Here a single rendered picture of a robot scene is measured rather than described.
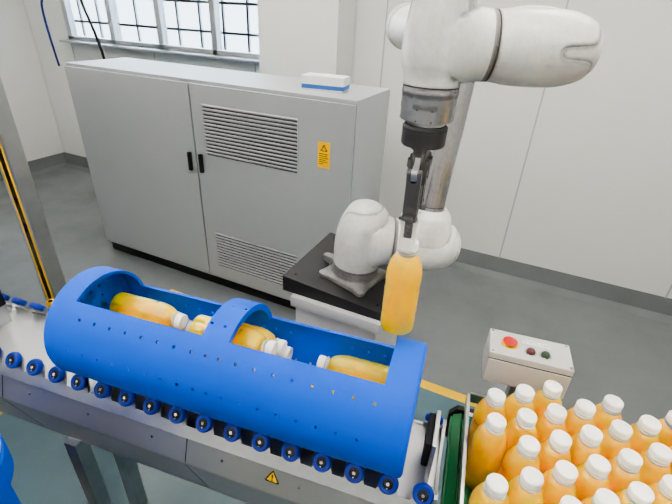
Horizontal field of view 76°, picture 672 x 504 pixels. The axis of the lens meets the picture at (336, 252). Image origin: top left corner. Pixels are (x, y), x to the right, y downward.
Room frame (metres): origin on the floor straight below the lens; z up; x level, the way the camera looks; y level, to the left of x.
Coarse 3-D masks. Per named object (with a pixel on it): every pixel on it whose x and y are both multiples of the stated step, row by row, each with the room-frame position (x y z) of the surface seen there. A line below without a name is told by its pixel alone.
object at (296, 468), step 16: (0, 368) 0.86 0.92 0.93; (16, 368) 0.86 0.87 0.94; (32, 384) 0.82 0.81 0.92; (48, 384) 0.81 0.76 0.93; (64, 384) 0.81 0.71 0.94; (80, 400) 0.77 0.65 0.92; (96, 400) 0.77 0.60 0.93; (112, 400) 0.76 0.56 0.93; (128, 416) 0.73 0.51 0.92; (144, 416) 0.73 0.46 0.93; (160, 416) 0.72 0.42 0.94; (176, 432) 0.69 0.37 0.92; (192, 432) 0.69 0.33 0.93; (208, 432) 0.68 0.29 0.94; (224, 448) 0.65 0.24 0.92; (240, 448) 0.65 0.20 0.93; (272, 464) 0.62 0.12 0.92; (288, 464) 0.62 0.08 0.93; (304, 464) 0.61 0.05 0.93; (320, 480) 0.59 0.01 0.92; (336, 480) 0.58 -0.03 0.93; (368, 496) 0.56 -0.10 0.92; (384, 496) 0.55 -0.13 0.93; (400, 496) 0.55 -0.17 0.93
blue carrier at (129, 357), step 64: (64, 320) 0.78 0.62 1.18; (128, 320) 0.76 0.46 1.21; (192, 320) 0.96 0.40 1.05; (256, 320) 0.91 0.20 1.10; (128, 384) 0.70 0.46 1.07; (192, 384) 0.65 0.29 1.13; (256, 384) 0.63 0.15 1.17; (320, 384) 0.61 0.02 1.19; (320, 448) 0.57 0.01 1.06; (384, 448) 0.53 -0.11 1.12
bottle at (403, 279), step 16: (400, 256) 0.72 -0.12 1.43; (416, 256) 0.73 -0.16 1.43; (400, 272) 0.70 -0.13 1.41; (416, 272) 0.70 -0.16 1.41; (384, 288) 0.73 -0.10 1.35; (400, 288) 0.70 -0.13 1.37; (416, 288) 0.70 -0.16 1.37; (384, 304) 0.72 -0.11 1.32; (400, 304) 0.70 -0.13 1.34; (416, 304) 0.71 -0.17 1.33; (384, 320) 0.71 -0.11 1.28; (400, 320) 0.70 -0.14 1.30
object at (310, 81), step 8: (304, 80) 2.50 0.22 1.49; (312, 80) 2.49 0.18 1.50; (320, 80) 2.48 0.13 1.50; (328, 80) 2.47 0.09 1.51; (336, 80) 2.45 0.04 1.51; (344, 80) 2.46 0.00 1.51; (304, 88) 2.50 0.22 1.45; (312, 88) 2.49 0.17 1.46; (320, 88) 2.48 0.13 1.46; (328, 88) 2.47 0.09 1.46; (336, 88) 2.45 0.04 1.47; (344, 88) 2.46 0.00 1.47
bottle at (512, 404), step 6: (510, 396) 0.72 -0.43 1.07; (516, 396) 0.71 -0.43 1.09; (504, 402) 0.72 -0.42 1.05; (510, 402) 0.70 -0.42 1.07; (516, 402) 0.70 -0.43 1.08; (522, 402) 0.69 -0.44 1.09; (528, 402) 0.69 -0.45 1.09; (510, 408) 0.69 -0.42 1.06; (516, 408) 0.69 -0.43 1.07; (528, 408) 0.69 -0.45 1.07; (534, 408) 0.70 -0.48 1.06; (510, 414) 0.69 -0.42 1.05; (516, 414) 0.68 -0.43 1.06
